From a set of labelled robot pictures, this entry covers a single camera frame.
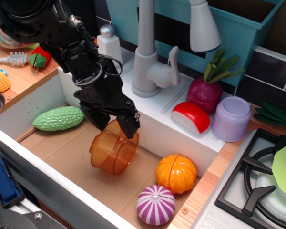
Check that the red white toy cheese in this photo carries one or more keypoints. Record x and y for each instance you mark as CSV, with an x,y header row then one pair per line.
x,y
191,117

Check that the purple white toy onion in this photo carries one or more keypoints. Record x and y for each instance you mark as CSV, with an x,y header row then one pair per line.
x,y
155,205

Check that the blue clamp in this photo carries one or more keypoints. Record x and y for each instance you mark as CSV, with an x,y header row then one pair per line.
x,y
11,193

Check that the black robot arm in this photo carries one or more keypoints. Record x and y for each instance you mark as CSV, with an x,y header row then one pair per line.
x,y
50,24

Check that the dark green felt leaves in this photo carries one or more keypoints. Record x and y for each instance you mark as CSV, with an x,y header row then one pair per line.
x,y
271,114

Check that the white pasta spoon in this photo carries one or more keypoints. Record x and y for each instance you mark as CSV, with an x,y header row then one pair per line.
x,y
16,59

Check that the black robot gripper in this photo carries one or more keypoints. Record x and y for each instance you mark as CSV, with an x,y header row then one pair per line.
x,y
100,90

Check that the silver metal pot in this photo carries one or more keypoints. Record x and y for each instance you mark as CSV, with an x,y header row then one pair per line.
x,y
9,43

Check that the lilac plastic cup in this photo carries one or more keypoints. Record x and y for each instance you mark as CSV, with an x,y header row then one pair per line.
x,y
231,119

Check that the orange transparent toy pot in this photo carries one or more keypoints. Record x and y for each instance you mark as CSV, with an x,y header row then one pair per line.
x,y
111,151

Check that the dark red toy radish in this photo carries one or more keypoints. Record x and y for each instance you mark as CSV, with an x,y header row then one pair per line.
x,y
206,91

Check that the red toy chili pepper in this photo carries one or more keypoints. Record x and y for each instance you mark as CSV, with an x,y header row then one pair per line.
x,y
39,58

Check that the teal plastic bin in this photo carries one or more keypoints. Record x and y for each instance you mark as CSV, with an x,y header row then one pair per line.
x,y
188,32

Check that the black stove grate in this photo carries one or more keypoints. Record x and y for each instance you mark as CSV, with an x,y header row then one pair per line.
x,y
249,195

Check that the orange toy pumpkin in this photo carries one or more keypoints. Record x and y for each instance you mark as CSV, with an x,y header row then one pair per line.
x,y
176,173

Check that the white toy sink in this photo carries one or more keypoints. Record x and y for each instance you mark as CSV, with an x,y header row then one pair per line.
x,y
63,177

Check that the green toy bitter gourd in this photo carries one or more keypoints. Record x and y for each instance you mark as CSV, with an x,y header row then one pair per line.
x,y
57,119

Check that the white salt shaker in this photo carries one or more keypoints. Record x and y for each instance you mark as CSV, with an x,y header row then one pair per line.
x,y
109,45

